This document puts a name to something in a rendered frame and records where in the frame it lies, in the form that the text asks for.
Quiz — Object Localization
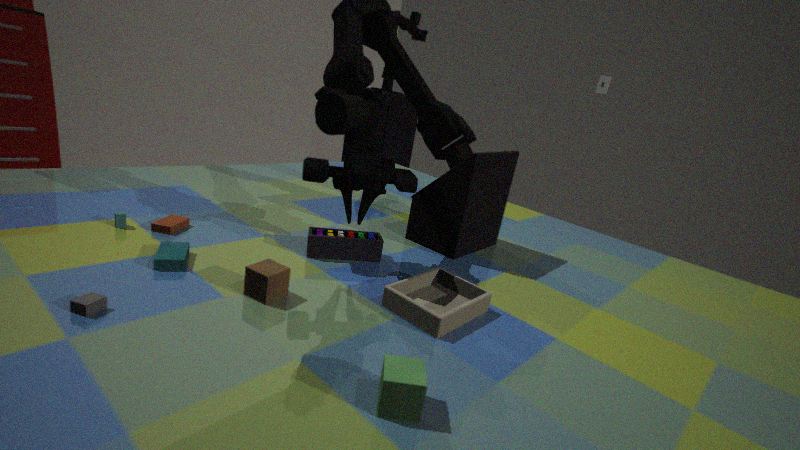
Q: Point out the beige rectangular tray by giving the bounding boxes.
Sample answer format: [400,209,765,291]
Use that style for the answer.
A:
[381,267,492,339]

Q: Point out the brown cube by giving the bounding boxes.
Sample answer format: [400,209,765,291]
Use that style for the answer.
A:
[243,258,290,305]

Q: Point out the reddish-brown flat block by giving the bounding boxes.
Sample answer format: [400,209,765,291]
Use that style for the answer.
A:
[151,215,189,235]

